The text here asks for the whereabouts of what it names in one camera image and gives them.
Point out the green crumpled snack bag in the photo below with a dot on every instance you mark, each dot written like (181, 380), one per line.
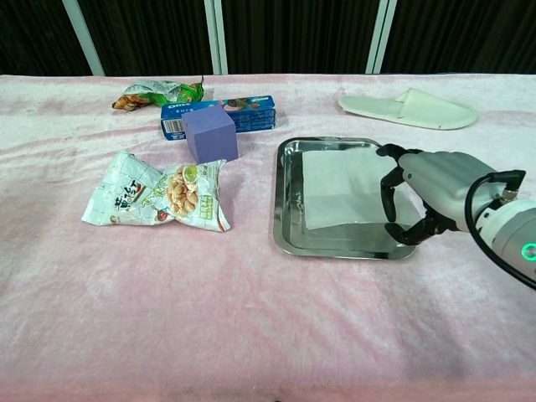
(159, 92)

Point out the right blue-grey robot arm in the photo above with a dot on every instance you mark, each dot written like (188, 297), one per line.
(515, 226)

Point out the purple foam cube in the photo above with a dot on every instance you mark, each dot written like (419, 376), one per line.
(209, 138)

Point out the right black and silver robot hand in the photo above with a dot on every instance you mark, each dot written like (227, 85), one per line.
(452, 188)

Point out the blue Oreo cookie box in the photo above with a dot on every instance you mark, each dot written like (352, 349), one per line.
(251, 113)

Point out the pink plush tablecloth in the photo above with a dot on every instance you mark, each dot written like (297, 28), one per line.
(209, 314)

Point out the metal tray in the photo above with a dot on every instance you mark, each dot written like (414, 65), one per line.
(335, 245)

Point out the white cloth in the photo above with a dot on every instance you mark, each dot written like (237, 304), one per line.
(335, 184)

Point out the white partition frame post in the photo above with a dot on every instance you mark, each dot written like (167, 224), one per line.
(380, 37)
(217, 37)
(84, 37)

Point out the white disposable slipper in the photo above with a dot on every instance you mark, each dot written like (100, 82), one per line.
(419, 111)

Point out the white peanut snack bag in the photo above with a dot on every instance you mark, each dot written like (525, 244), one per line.
(138, 197)

